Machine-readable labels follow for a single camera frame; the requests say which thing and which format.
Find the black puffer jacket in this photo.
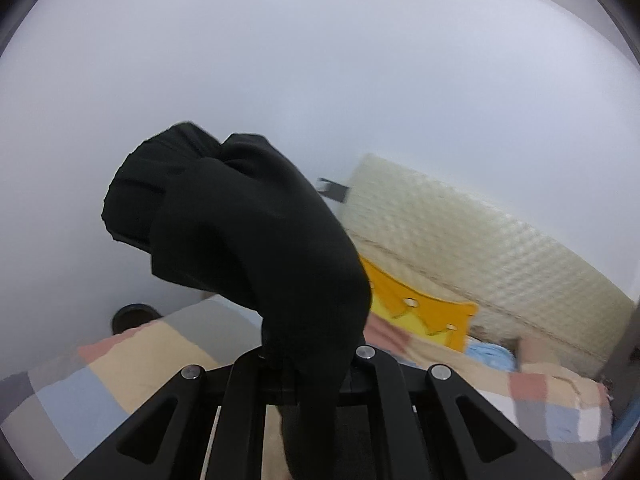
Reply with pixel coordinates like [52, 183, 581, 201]
[102, 122, 371, 479]

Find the patchwork checkered quilt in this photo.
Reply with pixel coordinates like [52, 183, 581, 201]
[1, 299, 612, 479]

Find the pink pillow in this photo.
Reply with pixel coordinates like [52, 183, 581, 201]
[516, 335, 575, 377]

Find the cream quilted headboard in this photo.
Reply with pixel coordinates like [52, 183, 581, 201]
[340, 154, 636, 376]

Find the yellow pillow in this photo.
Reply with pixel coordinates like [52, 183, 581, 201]
[360, 257, 478, 352]

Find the black wall socket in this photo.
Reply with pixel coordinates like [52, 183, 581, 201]
[317, 178, 349, 204]

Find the light blue cloth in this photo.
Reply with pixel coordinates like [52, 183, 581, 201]
[464, 341, 518, 373]

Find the black bag on nightstand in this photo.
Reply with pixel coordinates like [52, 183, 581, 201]
[111, 304, 163, 335]

